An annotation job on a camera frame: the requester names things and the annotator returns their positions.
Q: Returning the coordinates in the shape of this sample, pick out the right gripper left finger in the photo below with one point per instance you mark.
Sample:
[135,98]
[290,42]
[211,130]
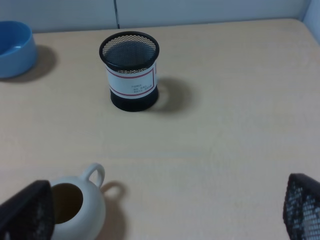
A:
[29,214]

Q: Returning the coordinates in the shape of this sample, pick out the blue plastic bowl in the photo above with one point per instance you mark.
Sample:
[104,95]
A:
[18,50]

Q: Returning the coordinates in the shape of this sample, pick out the beige clay teapot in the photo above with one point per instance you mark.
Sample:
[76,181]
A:
[79,205]

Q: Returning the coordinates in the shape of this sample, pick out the black mesh pen holder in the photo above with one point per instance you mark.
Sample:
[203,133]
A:
[130,61]

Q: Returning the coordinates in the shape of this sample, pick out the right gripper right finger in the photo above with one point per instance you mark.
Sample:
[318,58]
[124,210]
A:
[301,208]

